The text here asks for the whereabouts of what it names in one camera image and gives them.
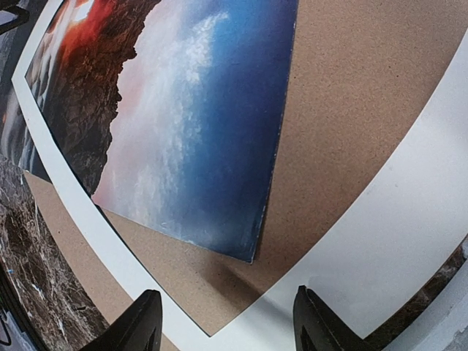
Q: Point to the white picture frame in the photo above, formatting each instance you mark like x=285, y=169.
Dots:
x=443, y=323

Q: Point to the brown cardboard backing board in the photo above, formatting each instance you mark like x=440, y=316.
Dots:
x=362, y=71

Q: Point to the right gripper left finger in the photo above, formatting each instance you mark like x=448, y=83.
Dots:
x=138, y=328

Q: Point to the white photo mat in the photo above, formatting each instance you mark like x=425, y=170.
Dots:
x=386, y=245

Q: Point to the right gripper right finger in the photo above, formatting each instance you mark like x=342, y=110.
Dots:
x=318, y=328

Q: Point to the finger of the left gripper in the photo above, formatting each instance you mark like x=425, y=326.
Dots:
x=19, y=17

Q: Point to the landscape photo print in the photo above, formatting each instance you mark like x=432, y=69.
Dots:
x=168, y=113

